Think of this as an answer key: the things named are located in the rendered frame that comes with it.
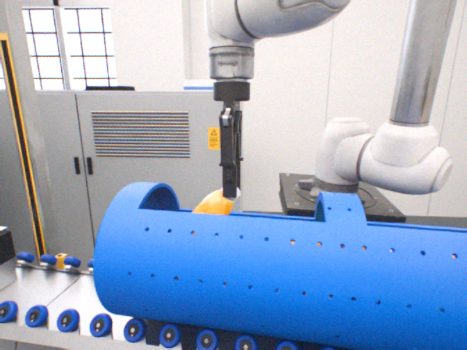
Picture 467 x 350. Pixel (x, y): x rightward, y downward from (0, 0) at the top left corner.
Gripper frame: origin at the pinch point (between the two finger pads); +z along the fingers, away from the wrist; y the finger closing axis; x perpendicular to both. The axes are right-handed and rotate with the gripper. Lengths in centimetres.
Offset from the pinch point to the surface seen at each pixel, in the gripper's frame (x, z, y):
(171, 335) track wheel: -8.9, 27.6, 15.7
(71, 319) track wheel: -30.7, 27.4, 15.6
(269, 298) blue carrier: 9.9, 14.5, 19.5
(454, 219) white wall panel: 189, 108, -285
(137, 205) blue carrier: -15.7, 2.7, 12.3
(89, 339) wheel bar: -26.8, 31.4, 16.0
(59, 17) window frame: -223, -97, -236
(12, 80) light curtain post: -76, -23, -24
